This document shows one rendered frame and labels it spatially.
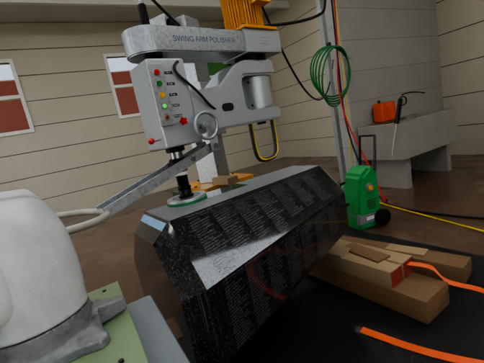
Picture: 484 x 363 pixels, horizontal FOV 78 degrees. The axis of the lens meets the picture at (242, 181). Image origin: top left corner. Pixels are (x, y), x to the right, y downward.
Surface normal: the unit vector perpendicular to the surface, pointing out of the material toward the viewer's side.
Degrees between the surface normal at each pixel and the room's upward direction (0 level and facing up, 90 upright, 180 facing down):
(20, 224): 71
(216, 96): 90
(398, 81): 90
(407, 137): 90
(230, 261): 45
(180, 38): 90
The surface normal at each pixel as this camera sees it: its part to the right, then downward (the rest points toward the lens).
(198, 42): 0.64, 0.01
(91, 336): 0.01, -0.97
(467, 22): -0.85, 0.25
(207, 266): 0.29, -0.66
